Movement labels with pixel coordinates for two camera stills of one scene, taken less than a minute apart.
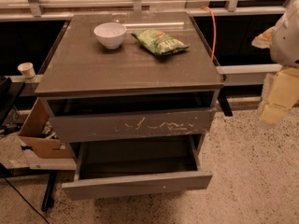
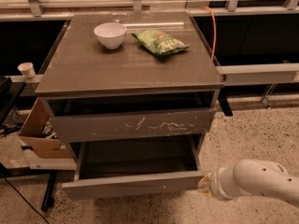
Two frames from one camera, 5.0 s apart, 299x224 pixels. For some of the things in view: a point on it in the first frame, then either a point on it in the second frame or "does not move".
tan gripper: [286, 42] to [215, 183]
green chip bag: [158, 42] does not move
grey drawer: [124, 164] does not move
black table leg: [48, 199] does not move
